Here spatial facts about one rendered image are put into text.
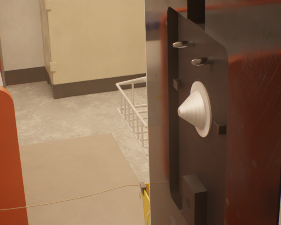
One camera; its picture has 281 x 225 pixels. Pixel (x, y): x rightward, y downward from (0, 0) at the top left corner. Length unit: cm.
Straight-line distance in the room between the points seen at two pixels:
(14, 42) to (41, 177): 264
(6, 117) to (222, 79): 47
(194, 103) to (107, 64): 325
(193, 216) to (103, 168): 90
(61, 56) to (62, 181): 233
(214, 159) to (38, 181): 95
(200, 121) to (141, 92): 331
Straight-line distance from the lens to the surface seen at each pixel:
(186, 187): 76
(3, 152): 105
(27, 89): 417
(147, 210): 110
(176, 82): 76
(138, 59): 398
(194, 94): 70
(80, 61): 390
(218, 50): 64
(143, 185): 110
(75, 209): 147
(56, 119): 370
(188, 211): 77
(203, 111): 69
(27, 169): 166
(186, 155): 79
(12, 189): 108
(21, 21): 416
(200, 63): 66
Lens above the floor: 149
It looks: 23 degrees down
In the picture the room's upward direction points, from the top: 2 degrees counter-clockwise
